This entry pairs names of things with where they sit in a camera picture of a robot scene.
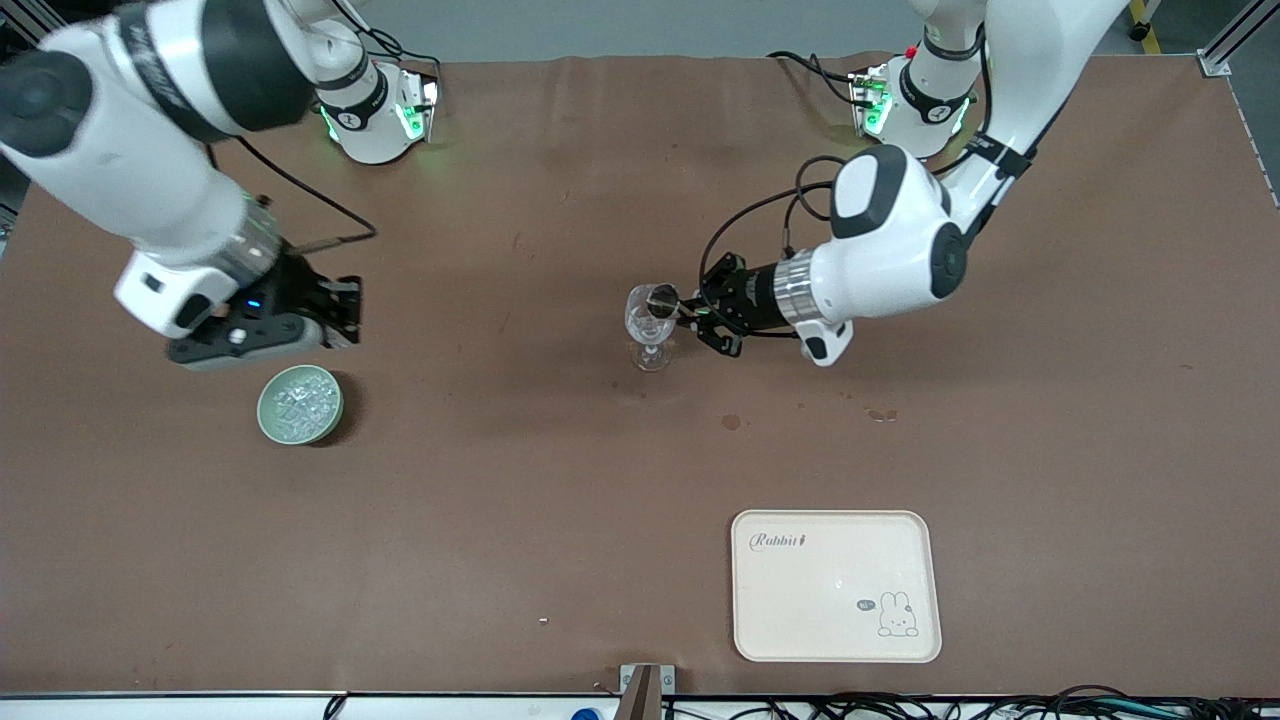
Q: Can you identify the clear wine glass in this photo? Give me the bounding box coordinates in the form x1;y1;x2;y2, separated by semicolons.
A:
624;284;678;373

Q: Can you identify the pile of clear ice cubes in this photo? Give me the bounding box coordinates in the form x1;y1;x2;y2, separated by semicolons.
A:
270;370;338;441

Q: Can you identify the green ceramic bowl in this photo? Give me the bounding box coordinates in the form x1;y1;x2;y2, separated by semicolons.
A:
257;364;344;446

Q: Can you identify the brown table cover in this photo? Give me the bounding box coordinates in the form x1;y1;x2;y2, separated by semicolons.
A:
0;55;1280;698

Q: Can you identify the cream rabbit print tray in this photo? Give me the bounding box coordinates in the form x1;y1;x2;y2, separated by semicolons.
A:
731;509;943;664

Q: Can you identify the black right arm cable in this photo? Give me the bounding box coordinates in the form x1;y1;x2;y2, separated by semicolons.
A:
235;135;379;251

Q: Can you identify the black left base cable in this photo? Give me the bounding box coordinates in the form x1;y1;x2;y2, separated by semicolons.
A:
768;50;861;106

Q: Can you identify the black base cable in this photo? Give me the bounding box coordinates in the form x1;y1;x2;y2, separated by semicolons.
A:
768;50;861;106
360;40;443;81

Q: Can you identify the black right base cable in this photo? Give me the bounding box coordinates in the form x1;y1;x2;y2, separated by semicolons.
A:
360;40;443;81

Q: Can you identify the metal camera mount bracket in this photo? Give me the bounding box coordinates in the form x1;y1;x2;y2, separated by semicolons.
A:
620;663;676;720

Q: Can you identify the black cable bundle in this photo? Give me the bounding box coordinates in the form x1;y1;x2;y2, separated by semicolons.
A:
660;685;1280;720

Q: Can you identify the aluminium frame profile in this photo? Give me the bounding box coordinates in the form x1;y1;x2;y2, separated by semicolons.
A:
1198;0;1280;77

